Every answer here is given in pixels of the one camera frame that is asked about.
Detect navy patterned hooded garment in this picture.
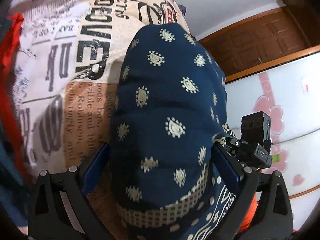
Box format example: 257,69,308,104
110,23,235,239

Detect orange sleeve forearm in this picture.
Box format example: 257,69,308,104
238,193,258,233

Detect blue denim jeans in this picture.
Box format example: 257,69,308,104
1,131,30,227

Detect white sliding wardrobe door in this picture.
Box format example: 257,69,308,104
224,52,320,230

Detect brown wooden door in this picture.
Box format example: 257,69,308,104
200,7,319,82

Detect newspaper print bed sheet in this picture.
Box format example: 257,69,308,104
9,0,187,239

